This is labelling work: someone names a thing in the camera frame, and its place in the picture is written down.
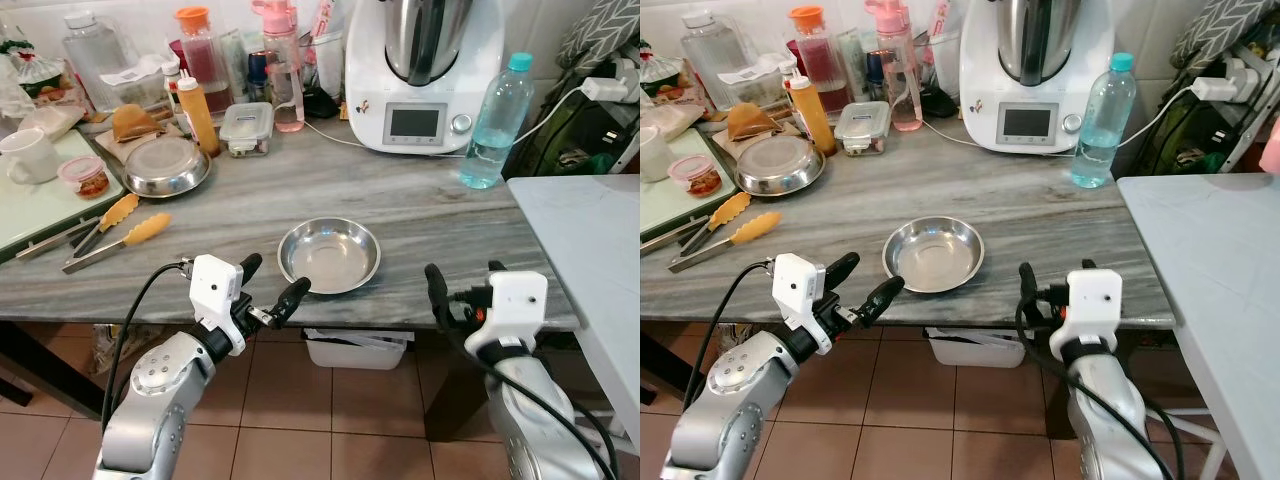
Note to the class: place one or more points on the clear plastic pitcher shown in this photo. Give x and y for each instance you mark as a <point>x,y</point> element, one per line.
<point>710,50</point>
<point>92,55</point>

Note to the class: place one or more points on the small shallow steel bowl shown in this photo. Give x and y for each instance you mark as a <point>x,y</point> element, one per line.
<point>330,255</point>
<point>933,253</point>

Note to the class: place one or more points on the black and green backpack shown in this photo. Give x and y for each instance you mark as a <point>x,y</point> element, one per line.
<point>1185,135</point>
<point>570,135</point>

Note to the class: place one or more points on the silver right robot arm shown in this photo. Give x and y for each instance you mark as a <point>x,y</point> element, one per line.
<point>525,420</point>
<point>1110,420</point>

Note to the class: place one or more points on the white mug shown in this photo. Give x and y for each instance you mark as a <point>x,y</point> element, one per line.
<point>655,155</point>
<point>28,158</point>

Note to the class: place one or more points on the brown paper food wrap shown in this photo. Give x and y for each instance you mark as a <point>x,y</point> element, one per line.
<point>752,120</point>
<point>135,123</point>

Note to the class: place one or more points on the pale green tray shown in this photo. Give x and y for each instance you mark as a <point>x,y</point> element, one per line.
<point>40,210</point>
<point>665,205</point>

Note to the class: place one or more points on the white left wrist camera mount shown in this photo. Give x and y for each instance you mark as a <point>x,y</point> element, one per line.
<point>795,285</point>
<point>213,285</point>

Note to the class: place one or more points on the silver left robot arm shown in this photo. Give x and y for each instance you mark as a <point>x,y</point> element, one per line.
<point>160,390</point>
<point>730,395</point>

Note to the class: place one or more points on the steel tongs with yellow tips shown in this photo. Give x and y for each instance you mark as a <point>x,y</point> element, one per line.
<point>750,230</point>
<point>140,232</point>

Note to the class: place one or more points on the large shiny steel bowl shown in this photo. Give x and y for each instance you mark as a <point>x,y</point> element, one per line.
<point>165,165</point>
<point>780,163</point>

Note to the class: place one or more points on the wrapped gift basket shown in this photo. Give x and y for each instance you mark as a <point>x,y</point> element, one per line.
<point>660,70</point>
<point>30,70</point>

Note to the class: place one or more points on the white plastic storage bin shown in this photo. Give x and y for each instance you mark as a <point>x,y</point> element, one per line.
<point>355,350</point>
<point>975,348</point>

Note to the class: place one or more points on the grey patterned cloth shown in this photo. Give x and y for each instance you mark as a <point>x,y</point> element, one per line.
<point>1215,30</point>
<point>600,30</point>

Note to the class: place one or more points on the white power adapter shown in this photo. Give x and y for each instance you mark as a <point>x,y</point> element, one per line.
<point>603,88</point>
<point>1215,88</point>

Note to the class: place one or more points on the dark blue drink can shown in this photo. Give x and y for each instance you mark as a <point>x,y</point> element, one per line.
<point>876,76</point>
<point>258,78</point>

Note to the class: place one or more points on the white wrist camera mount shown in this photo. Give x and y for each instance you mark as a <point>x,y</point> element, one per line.
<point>213,285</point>
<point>1093,300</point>
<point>795,285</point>
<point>515,305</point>

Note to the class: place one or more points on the white kitchen cooking machine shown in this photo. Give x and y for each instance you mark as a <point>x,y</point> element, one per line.
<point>425,90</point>
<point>1040,90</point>

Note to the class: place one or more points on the pink drinking bottle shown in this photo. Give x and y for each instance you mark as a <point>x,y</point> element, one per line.
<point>900,70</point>
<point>283,70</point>

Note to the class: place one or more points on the orange squeeze sauce bottle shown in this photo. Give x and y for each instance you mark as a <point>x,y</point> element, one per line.
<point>812,115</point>
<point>198,118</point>

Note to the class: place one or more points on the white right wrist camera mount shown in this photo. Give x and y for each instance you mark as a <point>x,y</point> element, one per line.
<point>1093,300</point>
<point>515,305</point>

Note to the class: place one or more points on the clear bottle with teal cap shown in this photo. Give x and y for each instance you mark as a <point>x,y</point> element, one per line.
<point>1102,125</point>
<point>495,125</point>

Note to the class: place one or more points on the glass food container with lid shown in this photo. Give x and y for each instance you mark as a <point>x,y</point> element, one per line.
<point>246,128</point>
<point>862,127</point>

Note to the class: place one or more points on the white side table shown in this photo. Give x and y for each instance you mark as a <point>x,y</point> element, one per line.
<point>590,260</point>
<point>1215,280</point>

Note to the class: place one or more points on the orange lidded jar red liquid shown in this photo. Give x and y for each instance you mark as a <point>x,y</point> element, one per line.
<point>820,60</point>
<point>203,65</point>

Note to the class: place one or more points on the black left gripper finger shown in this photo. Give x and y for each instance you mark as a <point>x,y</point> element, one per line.
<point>292,296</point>
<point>843,267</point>
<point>251,268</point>
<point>885,295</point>

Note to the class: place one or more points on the small pink lidded plastic tub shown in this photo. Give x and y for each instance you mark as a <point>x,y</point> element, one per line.
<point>84,177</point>
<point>696,176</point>

